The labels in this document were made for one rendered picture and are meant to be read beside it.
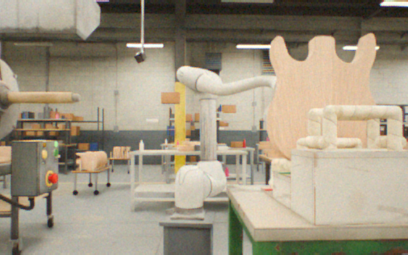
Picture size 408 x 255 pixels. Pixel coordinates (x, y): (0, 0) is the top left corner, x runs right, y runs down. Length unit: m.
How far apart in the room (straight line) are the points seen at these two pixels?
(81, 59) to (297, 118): 12.41
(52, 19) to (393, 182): 0.90
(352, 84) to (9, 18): 0.96
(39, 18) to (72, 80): 12.20
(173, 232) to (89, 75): 11.55
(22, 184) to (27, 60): 12.84
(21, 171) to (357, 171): 1.07
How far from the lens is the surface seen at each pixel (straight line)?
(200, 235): 1.56
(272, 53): 0.94
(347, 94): 1.01
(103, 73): 12.67
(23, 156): 1.22
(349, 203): 0.77
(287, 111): 0.92
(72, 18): 0.82
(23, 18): 0.87
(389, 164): 0.82
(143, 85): 12.22
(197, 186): 1.57
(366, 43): 1.07
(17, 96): 0.99
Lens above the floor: 1.14
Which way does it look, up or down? 1 degrees up
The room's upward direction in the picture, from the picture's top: straight up
